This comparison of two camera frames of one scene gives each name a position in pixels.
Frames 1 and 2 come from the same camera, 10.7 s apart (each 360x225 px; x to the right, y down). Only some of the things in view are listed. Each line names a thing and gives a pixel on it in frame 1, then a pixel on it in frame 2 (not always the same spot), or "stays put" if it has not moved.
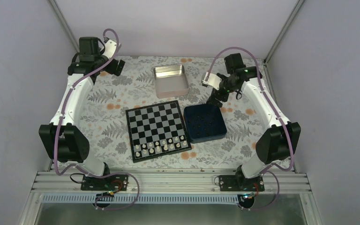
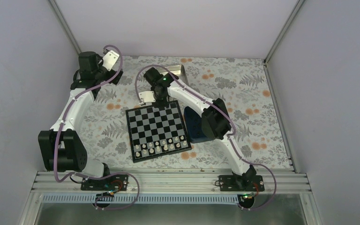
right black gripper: [213, 101] -> [162, 104]
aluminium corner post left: [65, 26] stays put
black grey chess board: [156, 131] stays put
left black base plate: [115, 182] stays put
